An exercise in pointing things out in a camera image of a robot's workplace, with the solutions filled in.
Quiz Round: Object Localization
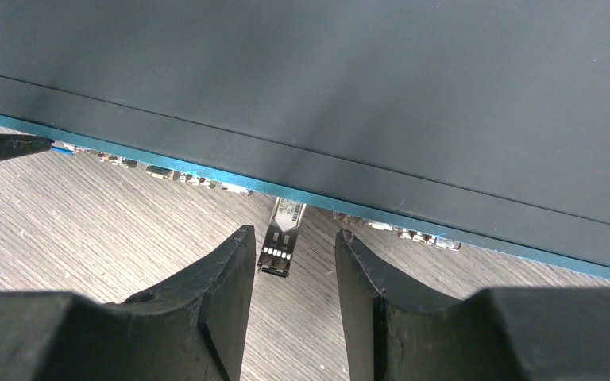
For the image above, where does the dark network switch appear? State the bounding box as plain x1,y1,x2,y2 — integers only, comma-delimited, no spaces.
0,1,610,279

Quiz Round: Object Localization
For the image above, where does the silver SFP transceiver module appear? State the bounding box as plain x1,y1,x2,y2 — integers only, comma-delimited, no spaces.
257,197,307,278

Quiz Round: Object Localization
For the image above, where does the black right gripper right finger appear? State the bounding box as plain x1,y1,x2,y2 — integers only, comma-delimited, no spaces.
334,230,610,380

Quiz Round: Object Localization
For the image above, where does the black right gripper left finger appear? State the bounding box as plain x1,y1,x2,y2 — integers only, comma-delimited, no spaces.
0,225,256,380

